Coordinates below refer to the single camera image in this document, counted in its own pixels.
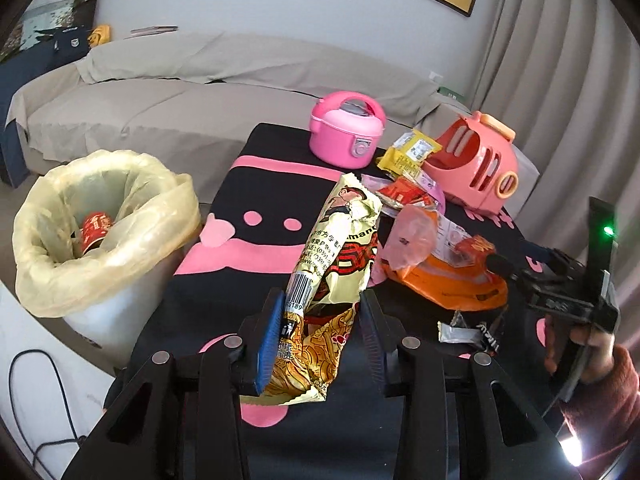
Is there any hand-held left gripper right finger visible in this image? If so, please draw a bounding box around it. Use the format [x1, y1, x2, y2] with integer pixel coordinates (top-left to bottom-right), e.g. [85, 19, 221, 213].
[359, 290, 568, 480]

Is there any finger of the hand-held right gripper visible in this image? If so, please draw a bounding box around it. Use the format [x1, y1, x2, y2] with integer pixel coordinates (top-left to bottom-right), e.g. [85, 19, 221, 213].
[521, 241, 572, 273]
[486, 253, 532, 287]

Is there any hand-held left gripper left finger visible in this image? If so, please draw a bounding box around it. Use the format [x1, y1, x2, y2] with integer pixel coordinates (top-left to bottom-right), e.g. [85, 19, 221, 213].
[60, 287, 286, 480]

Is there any small red packet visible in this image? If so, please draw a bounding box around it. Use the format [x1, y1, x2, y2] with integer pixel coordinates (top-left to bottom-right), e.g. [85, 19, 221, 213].
[452, 235, 497, 267]

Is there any gold snack wrapper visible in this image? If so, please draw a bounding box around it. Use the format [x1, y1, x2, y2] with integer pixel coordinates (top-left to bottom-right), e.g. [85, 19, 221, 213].
[262, 172, 383, 406]

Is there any lilac snack packet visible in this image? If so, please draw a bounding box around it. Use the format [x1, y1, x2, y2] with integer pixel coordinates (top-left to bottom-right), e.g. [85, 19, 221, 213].
[360, 172, 447, 212]

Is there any white trash bin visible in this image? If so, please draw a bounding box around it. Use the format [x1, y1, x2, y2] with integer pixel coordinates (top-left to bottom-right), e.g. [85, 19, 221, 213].
[62, 247, 188, 376]

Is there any yellow plastic bin liner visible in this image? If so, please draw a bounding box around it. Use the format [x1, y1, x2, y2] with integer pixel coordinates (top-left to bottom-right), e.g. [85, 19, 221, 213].
[12, 150, 202, 319]

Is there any person's right forearm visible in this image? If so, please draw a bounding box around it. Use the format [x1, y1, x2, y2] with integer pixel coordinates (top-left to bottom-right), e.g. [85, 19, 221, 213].
[559, 345, 640, 467]

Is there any person's right hand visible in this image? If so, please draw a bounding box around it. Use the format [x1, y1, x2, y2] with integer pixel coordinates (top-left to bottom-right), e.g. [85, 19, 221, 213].
[544, 310, 617, 387]

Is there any orange plastic package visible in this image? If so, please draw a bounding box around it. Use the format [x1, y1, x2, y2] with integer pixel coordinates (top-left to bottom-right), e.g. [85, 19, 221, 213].
[382, 249, 509, 312]

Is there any white labelled packet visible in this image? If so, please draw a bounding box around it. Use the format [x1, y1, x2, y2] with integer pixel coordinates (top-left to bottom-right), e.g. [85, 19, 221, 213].
[434, 212, 472, 267]

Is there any silver black wrapper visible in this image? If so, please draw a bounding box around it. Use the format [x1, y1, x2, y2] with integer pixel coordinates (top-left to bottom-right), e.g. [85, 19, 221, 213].
[437, 310, 504, 354]

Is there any pink translucent plastic bag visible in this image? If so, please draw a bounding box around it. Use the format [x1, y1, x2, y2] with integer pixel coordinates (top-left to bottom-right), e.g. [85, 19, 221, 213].
[382, 202, 439, 272]

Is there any salmon toy toaster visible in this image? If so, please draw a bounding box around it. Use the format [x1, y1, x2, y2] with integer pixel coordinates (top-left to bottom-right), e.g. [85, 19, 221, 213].
[425, 110, 517, 214]

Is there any red sauce packet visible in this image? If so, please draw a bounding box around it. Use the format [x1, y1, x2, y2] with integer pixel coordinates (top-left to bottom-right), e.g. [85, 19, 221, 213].
[377, 180, 437, 211]

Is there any yellow snack packet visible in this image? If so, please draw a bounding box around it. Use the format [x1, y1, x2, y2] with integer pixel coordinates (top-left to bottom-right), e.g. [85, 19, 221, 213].
[376, 130, 444, 177]

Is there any grey curtain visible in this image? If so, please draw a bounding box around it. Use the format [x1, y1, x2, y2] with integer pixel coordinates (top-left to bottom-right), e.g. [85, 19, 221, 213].
[470, 0, 640, 313]

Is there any pink toy rice cooker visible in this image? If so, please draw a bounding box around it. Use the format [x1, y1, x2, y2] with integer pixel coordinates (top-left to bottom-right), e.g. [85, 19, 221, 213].
[308, 91, 387, 169]

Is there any grey covered sofa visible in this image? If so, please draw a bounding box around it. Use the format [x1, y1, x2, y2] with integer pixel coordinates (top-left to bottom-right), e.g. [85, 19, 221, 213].
[0, 30, 542, 202]

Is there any small yellow toy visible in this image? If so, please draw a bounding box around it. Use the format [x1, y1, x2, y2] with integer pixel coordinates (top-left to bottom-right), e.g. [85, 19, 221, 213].
[87, 24, 112, 49]

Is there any dark blue cushion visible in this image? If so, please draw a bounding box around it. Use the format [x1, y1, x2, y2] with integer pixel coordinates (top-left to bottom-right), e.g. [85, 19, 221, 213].
[0, 25, 96, 187]

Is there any black cable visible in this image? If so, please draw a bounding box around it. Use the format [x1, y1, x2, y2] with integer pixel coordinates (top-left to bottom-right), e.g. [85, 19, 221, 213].
[7, 350, 87, 467]

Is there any wall poster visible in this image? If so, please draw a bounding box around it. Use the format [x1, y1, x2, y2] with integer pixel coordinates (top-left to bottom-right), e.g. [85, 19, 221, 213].
[0, 0, 99, 64]

